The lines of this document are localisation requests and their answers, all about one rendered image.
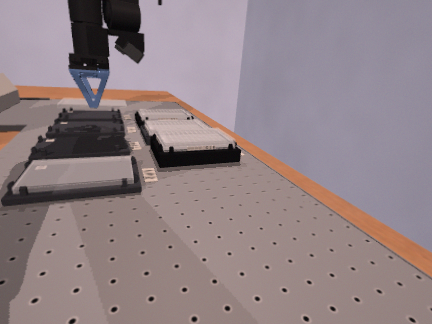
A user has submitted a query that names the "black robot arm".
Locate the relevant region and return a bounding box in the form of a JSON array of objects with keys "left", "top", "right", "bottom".
[{"left": 68, "top": 0, "right": 145, "bottom": 64}]

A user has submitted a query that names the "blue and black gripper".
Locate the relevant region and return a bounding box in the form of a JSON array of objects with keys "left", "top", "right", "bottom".
[{"left": 68, "top": 22, "right": 110, "bottom": 108}]

